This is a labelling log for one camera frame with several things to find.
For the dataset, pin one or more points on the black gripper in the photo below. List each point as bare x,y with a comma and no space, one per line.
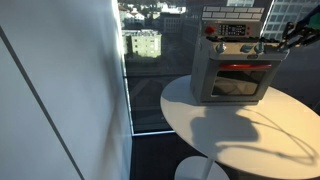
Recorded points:
311,33

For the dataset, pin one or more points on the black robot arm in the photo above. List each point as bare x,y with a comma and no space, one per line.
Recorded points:
316,20

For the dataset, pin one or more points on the blue oven knob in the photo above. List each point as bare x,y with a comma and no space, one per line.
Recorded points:
246,48
259,48
221,48

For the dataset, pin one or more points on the black stovetop burner grate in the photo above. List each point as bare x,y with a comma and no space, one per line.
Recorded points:
233,39

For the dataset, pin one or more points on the red round knob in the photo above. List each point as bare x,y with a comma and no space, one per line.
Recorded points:
210,30

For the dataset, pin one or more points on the grey toy oven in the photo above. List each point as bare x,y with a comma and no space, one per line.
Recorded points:
196,83

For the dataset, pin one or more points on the white apartment building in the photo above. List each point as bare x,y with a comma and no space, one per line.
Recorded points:
143,43

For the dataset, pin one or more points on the white table pedestal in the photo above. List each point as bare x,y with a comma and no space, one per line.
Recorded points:
190,170

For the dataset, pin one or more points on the white window frame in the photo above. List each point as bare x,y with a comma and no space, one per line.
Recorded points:
128,96

